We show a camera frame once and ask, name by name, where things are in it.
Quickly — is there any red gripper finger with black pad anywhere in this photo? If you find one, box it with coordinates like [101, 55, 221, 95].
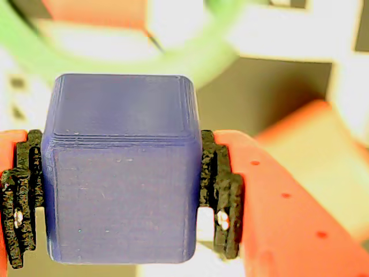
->
[0, 129, 46, 277]
[198, 129, 369, 277]

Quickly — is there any orange cube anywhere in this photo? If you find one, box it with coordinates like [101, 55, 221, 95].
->
[255, 99, 369, 240]

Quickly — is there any blue cube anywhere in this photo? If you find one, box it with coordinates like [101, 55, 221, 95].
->
[40, 73, 203, 265]

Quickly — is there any red cube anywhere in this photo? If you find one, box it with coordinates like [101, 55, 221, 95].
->
[42, 0, 151, 38]

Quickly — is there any black white marker checkerboard mat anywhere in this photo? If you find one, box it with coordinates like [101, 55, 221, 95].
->
[0, 0, 369, 277]

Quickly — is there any green flat ring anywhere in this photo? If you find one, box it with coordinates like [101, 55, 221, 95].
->
[0, 0, 242, 89]

